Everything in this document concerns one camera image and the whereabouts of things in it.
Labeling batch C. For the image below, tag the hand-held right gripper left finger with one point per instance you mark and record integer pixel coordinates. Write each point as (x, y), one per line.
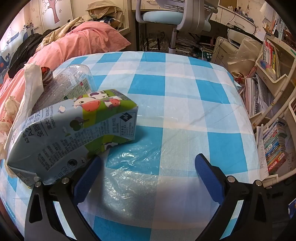
(87, 179)

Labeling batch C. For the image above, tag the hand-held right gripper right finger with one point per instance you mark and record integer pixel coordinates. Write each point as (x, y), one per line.
(208, 182)

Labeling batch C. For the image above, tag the cartoon cow milk carton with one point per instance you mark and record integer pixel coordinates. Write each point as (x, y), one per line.
(69, 129)

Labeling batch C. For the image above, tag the stack of colourful books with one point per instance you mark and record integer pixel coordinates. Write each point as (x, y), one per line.
(275, 146)

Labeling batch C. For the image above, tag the blue white checkered tablecloth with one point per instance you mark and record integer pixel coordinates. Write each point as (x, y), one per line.
(175, 92)

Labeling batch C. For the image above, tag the pile of loose papers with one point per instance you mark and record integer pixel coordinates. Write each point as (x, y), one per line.
(254, 95)

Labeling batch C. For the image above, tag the clear plastic bottle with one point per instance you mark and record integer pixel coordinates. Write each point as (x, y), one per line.
(67, 81)

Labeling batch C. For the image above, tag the cream crumpled fabric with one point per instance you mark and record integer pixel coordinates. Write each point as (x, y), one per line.
(8, 115)

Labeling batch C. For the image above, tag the white crumpled tissue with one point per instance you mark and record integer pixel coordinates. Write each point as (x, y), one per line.
(32, 90)

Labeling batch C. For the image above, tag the red white crumpled wrapper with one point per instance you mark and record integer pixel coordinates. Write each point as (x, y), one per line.
(47, 73)

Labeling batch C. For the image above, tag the white shelf cart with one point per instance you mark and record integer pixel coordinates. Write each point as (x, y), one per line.
(266, 74)

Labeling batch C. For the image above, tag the white drawer cabinet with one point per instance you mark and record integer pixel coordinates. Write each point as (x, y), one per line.
(222, 52)

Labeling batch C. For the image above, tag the pink blanket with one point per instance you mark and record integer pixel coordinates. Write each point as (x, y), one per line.
(81, 44)

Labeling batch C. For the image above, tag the clear plastic bag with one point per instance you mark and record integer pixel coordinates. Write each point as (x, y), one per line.
(249, 51)

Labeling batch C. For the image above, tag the row of upright books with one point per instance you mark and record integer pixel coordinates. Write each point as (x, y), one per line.
(270, 55)

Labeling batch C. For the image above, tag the black jacket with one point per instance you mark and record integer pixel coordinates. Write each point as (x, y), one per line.
(25, 48)

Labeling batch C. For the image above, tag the white printer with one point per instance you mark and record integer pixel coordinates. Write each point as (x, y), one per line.
(235, 38)

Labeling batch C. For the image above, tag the beige crumpled clothes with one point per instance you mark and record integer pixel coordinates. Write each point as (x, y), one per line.
(69, 24)

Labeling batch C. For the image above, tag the headboard with whale print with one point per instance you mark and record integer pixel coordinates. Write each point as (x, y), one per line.
(13, 39)

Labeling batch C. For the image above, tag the white desk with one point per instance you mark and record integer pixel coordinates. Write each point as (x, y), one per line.
(238, 18)

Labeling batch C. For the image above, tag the wardrobe with tree decal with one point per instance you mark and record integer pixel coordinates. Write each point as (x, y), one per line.
(55, 14)

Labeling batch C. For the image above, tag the tan jacket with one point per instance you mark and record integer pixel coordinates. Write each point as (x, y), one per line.
(104, 9)

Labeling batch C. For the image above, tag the grey blue office chair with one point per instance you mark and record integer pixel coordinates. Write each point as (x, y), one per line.
(161, 16)

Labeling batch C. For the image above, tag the leaning books on shelf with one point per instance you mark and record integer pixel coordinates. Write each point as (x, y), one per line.
(279, 25)

